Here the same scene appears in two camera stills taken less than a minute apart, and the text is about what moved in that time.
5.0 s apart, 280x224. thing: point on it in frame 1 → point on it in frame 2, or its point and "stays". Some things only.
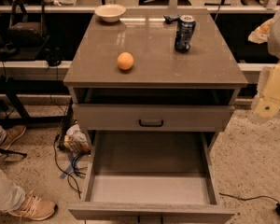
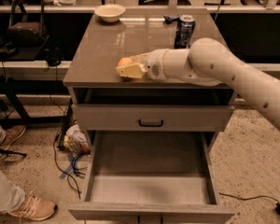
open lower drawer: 150,177 stays
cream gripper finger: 268,106 → 133,70
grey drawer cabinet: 154,89 stays
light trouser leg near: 5,194 stays
